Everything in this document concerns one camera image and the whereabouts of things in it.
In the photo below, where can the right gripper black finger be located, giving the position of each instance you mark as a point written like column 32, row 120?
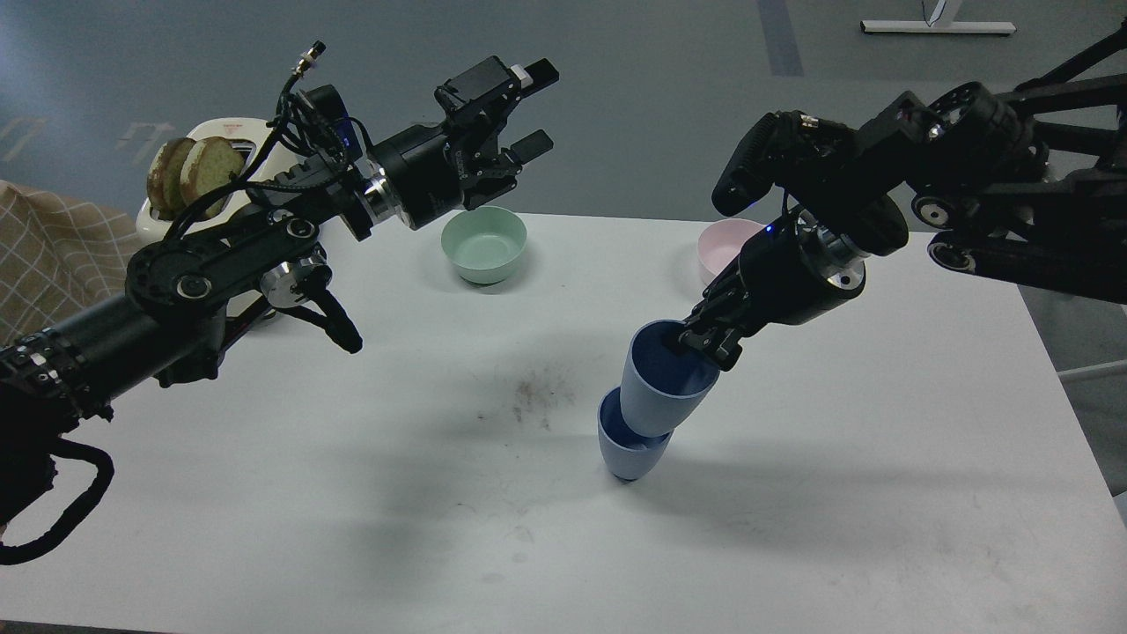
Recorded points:
column 689, row 339
column 722, row 346

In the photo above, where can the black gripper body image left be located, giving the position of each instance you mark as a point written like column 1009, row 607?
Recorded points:
column 426, row 171

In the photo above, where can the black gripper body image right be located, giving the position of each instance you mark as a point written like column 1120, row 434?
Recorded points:
column 790, row 272

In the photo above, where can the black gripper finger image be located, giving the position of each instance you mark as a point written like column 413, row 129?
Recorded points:
column 509, row 161
column 492, row 86

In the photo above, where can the blue cup starting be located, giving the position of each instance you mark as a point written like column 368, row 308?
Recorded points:
column 626, row 455
column 661, row 387

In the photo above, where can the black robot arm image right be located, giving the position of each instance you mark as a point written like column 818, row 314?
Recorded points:
column 1010, row 197

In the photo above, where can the pink bowl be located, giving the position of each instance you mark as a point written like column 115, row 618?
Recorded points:
column 722, row 241

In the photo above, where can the green bowl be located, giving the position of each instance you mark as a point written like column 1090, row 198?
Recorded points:
column 486, row 245

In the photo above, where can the right toast slice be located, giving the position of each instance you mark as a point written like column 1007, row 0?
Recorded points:
column 211, row 163

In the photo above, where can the toast slice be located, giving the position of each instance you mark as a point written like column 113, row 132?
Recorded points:
column 211, row 163
column 163, row 178

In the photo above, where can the white desk foot bar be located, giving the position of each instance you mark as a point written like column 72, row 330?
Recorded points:
column 941, row 20

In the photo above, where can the left toast slice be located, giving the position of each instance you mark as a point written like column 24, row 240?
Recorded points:
column 163, row 178

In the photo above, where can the beige checkered cloth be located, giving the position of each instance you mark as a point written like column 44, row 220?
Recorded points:
column 59, row 255

